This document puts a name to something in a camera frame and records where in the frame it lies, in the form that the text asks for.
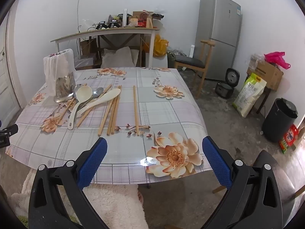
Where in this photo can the red detergent packet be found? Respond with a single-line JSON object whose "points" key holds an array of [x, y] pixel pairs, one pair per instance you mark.
{"points": [[289, 138]]}

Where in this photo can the white panel door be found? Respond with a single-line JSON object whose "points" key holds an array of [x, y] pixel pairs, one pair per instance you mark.
{"points": [[12, 95]]}

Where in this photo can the lone wooden chopstick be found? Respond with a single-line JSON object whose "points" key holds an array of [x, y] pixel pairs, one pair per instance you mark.
{"points": [[135, 111]]}

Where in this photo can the red oil bottle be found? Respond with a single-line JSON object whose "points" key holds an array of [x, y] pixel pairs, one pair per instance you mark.
{"points": [[142, 20]]}

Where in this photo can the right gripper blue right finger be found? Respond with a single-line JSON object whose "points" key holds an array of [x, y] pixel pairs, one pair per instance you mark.
{"points": [[219, 160]]}

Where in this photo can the yellow plastic bag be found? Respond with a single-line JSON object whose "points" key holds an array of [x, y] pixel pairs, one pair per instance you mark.
{"points": [[159, 48]]}

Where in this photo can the cardboard box under desk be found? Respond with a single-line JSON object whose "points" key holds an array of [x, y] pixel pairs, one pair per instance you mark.
{"points": [[89, 46]]}

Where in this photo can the wooden top white desk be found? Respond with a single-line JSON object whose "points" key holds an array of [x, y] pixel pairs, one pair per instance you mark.
{"points": [[111, 31]]}

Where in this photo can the cardboard box on stand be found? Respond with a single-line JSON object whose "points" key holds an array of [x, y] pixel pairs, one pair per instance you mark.
{"points": [[268, 72]]}

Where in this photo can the cream plastic soup ladle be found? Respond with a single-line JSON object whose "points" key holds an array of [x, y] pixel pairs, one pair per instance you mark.
{"points": [[82, 95]]}

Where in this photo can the metal utensil holder with bag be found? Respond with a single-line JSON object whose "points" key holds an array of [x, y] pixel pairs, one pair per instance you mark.
{"points": [[59, 70]]}

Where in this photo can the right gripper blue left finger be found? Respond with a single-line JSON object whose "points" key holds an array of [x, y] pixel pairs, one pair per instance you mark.
{"points": [[90, 161]]}

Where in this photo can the grey white sack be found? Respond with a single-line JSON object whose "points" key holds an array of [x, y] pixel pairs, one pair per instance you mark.
{"points": [[123, 57]]}

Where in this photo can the floral plastic tablecloth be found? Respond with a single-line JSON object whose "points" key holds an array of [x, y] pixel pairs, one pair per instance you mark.
{"points": [[154, 128]]}

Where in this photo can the pink plastic bag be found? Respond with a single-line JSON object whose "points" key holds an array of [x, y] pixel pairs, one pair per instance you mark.
{"points": [[277, 58]]}

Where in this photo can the wooden chair black seat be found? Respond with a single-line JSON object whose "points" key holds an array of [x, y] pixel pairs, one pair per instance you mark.
{"points": [[197, 64]]}

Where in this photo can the black rice cooker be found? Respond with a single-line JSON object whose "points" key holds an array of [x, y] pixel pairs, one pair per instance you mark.
{"points": [[226, 88]]}

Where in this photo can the black trash bin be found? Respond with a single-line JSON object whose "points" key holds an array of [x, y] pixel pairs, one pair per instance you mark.
{"points": [[279, 119]]}

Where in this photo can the metal spoon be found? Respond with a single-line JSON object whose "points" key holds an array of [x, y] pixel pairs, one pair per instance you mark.
{"points": [[77, 87], [95, 94]]}

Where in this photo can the yellow white rice bag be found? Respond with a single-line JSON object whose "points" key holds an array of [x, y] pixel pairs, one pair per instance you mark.
{"points": [[249, 94]]}

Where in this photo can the silver refrigerator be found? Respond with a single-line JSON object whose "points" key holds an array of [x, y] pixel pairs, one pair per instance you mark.
{"points": [[219, 21]]}

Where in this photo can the cream plastic rice paddle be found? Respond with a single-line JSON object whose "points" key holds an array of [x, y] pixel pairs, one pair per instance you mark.
{"points": [[105, 98]]}

